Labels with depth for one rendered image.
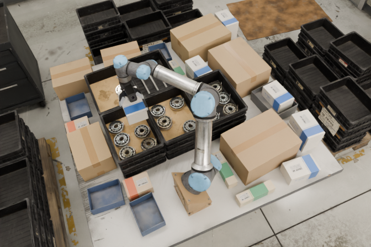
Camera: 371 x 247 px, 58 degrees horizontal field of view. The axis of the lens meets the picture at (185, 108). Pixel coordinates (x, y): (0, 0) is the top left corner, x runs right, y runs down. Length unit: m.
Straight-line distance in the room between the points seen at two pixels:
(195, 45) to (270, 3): 2.17
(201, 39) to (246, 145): 1.00
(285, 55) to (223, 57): 1.13
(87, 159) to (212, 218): 0.84
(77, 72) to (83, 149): 0.69
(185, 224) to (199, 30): 1.51
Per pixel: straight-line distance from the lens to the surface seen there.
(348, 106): 2.99
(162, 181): 2.19
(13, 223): 2.62
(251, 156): 2.05
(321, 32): 3.73
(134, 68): 1.76
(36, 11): 5.02
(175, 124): 2.25
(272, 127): 2.18
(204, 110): 1.62
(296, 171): 2.19
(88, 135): 2.28
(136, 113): 1.95
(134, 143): 2.20
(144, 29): 3.48
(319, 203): 3.03
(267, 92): 2.44
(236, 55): 2.56
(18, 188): 2.86
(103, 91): 2.52
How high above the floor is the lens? 2.68
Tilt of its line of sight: 53 degrees down
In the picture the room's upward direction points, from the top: 4 degrees counter-clockwise
